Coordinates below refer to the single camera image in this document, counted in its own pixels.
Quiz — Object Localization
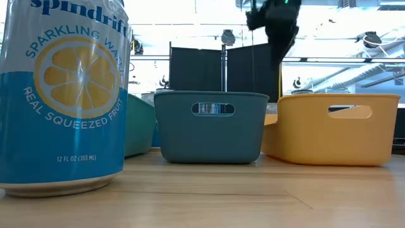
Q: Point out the silver Red Bull can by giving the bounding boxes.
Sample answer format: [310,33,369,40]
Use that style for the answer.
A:
[198,103,221,115]

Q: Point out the green plastic bin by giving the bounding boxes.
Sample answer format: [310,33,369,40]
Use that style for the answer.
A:
[124,93,158,158]

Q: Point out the grey round hanging fixture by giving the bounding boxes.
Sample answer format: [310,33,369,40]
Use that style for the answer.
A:
[220,28,237,47]
[356,30,383,49]

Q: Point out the dark wall fixture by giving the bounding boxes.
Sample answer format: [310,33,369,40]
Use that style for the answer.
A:
[131,34,145,55]

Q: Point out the black folding partition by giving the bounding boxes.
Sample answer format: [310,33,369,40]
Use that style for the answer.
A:
[169,42,282,103]

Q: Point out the dark teal plastic bin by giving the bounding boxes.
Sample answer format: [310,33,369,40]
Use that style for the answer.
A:
[153,90,270,165]

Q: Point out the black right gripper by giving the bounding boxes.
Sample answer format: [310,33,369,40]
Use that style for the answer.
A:
[245,0,302,69]

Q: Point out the yellow plastic bin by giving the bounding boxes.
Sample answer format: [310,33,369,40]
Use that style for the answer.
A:
[261,92,401,167]

